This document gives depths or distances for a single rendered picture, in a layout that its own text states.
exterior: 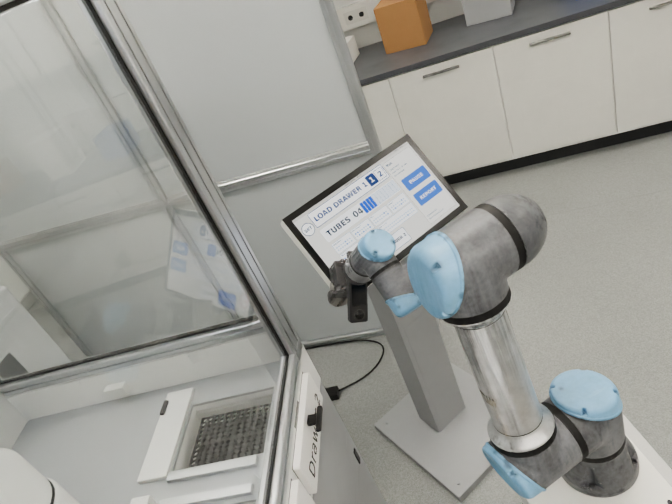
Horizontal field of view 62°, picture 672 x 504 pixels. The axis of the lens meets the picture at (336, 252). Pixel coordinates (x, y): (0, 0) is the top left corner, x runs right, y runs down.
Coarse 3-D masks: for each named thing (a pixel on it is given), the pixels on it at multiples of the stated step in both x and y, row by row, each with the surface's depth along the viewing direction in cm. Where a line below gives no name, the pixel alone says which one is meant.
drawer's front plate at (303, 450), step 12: (312, 384) 148; (300, 396) 142; (312, 396) 146; (300, 408) 139; (312, 408) 143; (300, 420) 136; (300, 432) 133; (312, 432) 139; (300, 444) 130; (300, 456) 127; (300, 468) 125; (312, 468) 132; (300, 480) 127; (312, 480) 130; (312, 492) 130
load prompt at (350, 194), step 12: (360, 180) 172; (372, 180) 173; (384, 180) 174; (348, 192) 170; (360, 192) 171; (324, 204) 167; (336, 204) 168; (348, 204) 169; (312, 216) 166; (324, 216) 166
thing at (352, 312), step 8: (352, 288) 134; (360, 288) 134; (352, 296) 134; (360, 296) 135; (352, 304) 134; (360, 304) 135; (352, 312) 134; (360, 312) 135; (352, 320) 135; (360, 320) 135
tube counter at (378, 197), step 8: (392, 184) 174; (376, 192) 172; (384, 192) 173; (392, 192) 174; (368, 200) 171; (376, 200) 172; (384, 200) 172; (352, 208) 169; (360, 208) 170; (368, 208) 170; (360, 216) 169
